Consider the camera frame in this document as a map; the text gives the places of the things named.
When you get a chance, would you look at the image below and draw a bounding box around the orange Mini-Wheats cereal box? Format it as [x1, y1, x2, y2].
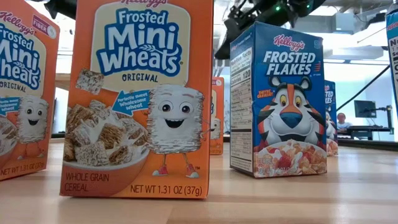
[60, 0, 215, 200]
[211, 77, 225, 156]
[0, 0, 60, 182]

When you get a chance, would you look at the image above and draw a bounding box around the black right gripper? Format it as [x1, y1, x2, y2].
[214, 2, 271, 60]

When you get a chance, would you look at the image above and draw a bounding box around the person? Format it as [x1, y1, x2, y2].
[336, 112, 354, 131]

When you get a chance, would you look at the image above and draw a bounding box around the black desk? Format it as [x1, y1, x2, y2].
[337, 124, 395, 141]

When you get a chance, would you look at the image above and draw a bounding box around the blue Rice Krispies cereal box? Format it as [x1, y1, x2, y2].
[385, 12, 398, 108]

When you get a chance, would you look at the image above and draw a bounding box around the black computer monitor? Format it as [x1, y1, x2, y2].
[354, 100, 377, 119]

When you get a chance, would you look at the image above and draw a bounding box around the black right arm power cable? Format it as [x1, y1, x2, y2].
[336, 64, 392, 112]

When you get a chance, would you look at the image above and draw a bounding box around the blue Frosted Flakes cereal box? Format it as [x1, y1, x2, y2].
[324, 80, 339, 157]
[229, 21, 328, 179]

